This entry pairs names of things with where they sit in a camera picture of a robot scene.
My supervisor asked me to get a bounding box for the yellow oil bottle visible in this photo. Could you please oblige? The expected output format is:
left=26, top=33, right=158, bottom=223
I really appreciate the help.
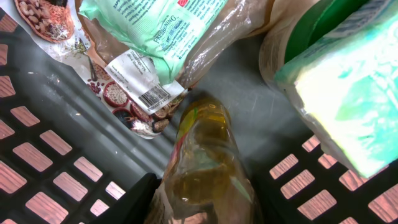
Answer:
left=144, top=96, right=264, bottom=224

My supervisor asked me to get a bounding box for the brown mushroom packet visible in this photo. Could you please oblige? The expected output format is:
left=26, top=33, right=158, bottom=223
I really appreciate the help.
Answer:
left=1, top=0, right=272, bottom=139

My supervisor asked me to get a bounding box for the dark grey plastic basket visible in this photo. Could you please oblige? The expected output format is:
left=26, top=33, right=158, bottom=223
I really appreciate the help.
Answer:
left=1, top=4, right=397, bottom=223

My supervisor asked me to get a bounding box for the teal white wrapped pack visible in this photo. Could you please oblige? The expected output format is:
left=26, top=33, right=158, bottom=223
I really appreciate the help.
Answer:
left=274, top=0, right=397, bottom=177

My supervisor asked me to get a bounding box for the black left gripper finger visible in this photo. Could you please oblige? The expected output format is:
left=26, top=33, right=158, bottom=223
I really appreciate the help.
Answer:
left=90, top=173, right=161, bottom=224

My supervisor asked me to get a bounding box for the green freshening pouch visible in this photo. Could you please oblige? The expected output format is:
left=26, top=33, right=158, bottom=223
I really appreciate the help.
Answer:
left=79, top=0, right=227, bottom=85

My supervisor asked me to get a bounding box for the green lid jar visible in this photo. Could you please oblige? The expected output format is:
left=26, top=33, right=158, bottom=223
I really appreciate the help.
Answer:
left=259, top=0, right=366, bottom=89

